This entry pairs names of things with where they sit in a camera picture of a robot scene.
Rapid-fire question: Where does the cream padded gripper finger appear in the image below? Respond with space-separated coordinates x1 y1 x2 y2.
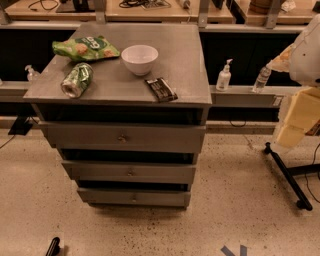
275 87 320 149
267 45 292 73

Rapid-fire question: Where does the grey top drawer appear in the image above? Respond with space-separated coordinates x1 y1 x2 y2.
40 121 206 153

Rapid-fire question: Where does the grey drawer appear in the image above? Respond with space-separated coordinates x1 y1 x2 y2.
62 160 195 184
77 188 191 207
40 121 206 153

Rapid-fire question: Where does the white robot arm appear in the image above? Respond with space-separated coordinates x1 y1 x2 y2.
267 14 320 152

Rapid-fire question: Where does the grey drawer cabinet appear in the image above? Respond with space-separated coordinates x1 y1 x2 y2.
23 21 213 210

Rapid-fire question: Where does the grey bottom drawer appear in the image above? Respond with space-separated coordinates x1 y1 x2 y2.
77 188 191 207

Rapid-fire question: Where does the grey middle drawer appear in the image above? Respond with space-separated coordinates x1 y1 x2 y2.
62 160 195 184

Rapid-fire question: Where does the clear water bottle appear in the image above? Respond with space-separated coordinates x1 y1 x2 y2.
252 65 272 93

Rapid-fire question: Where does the white pump sanitizer bottle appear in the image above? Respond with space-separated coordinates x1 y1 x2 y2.
216 59 232 91

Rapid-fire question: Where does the black stand leg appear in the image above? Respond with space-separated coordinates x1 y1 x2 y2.
264 142 320 211

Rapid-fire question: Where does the black snack bar wrapper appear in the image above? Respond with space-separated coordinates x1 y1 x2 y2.
145 77 178 102

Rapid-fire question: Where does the white bowl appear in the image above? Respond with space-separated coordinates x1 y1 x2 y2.
121 45 159 76

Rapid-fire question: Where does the green chip bag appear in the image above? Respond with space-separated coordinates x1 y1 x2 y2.
52 36 120 62

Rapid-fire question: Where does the green soda can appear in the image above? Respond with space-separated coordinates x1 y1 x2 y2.
61 62 93 98

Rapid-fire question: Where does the small clear pump bottle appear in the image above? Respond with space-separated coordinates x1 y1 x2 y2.
25 65 40 82

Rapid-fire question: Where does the black monitor base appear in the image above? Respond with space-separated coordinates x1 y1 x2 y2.
8 116 33 136

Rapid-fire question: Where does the black object on floor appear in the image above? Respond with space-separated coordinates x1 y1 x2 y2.
45 237 60 256

